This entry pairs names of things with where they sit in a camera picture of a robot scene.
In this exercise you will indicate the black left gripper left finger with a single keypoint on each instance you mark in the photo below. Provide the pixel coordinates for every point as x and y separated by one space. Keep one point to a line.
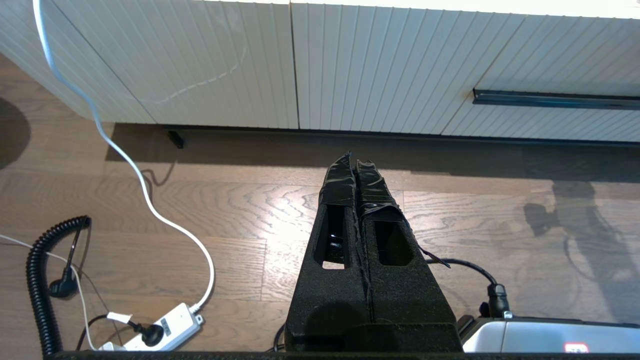
330 300

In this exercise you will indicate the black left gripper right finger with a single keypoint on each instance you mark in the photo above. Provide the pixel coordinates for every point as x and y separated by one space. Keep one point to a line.
405 300

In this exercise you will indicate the white fluted drawer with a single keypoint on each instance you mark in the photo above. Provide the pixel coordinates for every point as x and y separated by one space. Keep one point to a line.
575 60

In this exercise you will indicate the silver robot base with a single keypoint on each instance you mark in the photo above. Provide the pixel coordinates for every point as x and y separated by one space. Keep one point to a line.
540 335

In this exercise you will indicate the white TV cabinet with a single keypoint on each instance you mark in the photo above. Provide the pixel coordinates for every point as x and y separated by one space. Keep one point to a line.
200 50

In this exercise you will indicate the white power strip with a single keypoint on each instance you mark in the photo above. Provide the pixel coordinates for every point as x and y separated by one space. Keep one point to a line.
172 322

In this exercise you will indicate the black plug in power strip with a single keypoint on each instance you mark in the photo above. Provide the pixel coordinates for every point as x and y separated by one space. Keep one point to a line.
150 334

